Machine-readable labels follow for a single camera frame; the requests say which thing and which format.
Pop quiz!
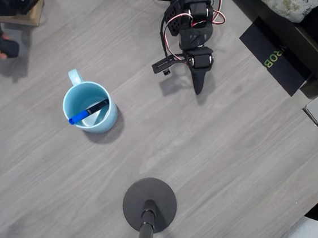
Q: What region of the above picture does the blue capped marker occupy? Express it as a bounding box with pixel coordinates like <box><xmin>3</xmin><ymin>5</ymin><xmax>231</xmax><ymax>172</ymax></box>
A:
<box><xmin>67</xmin><ymin>94</ymin><xmax>110</xmax><ymax>129</ymax></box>

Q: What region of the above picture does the green patterned pillow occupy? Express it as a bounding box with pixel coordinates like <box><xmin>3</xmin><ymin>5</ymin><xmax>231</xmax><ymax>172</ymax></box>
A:
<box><xmin>251</xmin><ymin>0</ymin><xmax>318</xmax><ymax>25</ymax></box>

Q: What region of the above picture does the black box with green print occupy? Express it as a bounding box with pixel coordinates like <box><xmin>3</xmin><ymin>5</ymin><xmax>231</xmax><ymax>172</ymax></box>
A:
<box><xmin>233</xmin><ymin>14</ymin><xmax>317</xmax><ymax>99</ymax></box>

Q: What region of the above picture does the dark brown bench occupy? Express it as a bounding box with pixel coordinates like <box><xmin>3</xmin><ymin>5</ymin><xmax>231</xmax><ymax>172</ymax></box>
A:
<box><xmin>212</xmin><ymin>0</ymin><xmax>318</xmax><ymax>99</ymax></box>

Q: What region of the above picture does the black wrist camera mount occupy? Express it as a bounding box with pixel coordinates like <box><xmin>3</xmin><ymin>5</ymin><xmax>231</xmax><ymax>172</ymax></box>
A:
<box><xmin>151</xmin><ymin>51</ymin><xmax>190</xmax><ymax>78</ymax></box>

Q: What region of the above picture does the wooden base board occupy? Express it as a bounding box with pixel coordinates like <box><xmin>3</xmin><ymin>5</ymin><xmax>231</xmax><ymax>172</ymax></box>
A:
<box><xmin>0</xmin><ymin>0</ymin><xmax>45</xmax><ymax>28</ymax></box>

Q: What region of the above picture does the red white servo wire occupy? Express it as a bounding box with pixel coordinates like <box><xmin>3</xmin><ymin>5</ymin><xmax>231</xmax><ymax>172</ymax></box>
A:
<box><xmin>156</xmin><ymin>10</ymin><xmax>194</xmax><ymax>62</ymax></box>
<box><xmin>206</xmin><ymin>0</ymin><xmax>229</xmax><ymax>27</ymax></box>

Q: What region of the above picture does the light blue ceramic mug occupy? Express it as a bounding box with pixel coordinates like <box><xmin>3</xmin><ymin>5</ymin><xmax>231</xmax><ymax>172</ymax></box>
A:
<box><xmin>59</xmin><ymin>68</ymin><xmax>122</xmax><ymax>136</ymax></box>

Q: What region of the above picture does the black round-base camera stand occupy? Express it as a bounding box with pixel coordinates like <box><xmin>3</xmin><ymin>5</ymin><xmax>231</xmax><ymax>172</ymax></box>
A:
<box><xmin>119</xmin><ymin>175</ymin><xmax>181</xmax><ymax>238</ymax></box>

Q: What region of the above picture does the black leader arm handle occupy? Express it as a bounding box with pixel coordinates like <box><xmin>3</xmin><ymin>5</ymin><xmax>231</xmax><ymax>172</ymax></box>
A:
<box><xmin>0</xmin><ymin>18</ymin><xmax>23</xmax><ymax>63</ymax></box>

